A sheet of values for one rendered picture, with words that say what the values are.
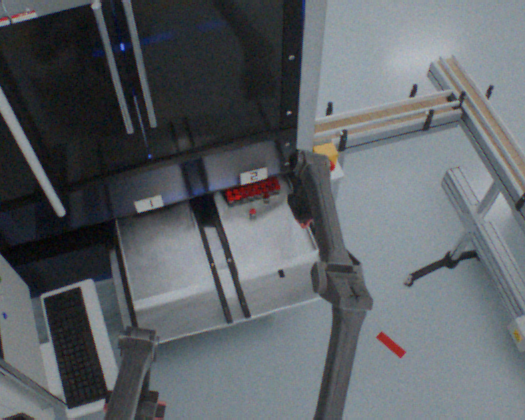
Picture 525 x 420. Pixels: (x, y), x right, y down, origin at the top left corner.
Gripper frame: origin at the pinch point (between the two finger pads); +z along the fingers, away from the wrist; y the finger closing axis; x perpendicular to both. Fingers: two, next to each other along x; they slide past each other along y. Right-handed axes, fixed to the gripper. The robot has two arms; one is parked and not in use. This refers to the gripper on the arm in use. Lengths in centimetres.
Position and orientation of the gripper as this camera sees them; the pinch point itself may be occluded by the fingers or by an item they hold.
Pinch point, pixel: (304, 225)
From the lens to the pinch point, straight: 163.0
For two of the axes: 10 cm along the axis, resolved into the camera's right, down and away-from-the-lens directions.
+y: -2.8, -7.0, 6.6
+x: -9.6, 2.6, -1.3
